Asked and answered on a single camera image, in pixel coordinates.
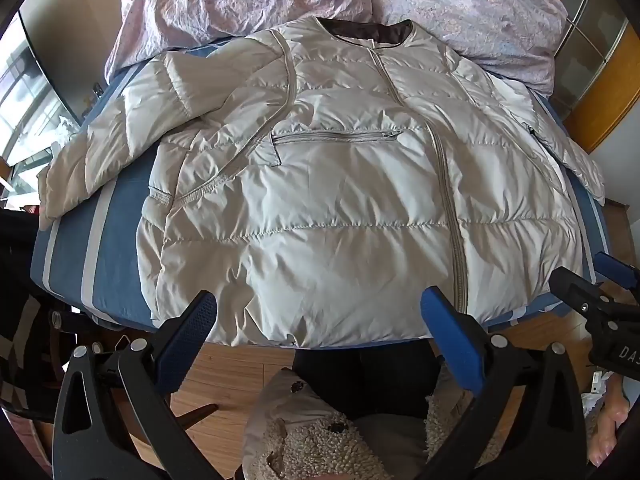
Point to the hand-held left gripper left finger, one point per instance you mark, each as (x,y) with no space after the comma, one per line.
(192,326)

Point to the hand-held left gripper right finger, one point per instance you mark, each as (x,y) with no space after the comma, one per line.
(450,336)

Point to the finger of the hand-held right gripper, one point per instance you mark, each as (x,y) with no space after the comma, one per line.
(619,269)
(580,292)

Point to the white puffer jacket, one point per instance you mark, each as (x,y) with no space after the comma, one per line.
(325,210)

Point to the person's right hand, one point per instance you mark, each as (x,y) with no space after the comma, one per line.
(610,425)

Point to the white plastic bag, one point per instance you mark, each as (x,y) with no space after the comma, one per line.
(597,386)

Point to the brown box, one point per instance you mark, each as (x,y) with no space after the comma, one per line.
(618,209)

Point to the blue striped bed sheet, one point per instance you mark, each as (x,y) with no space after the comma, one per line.
(110,270)

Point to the person's beige fleece jacket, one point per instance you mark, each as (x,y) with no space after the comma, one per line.
(300,435)

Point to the wooden wardrobe with glass doors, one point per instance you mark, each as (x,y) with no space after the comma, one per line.
(610,85)

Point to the window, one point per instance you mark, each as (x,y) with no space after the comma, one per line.
(25,100)

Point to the pink floral duvet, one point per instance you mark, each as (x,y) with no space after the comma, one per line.
(225,0)

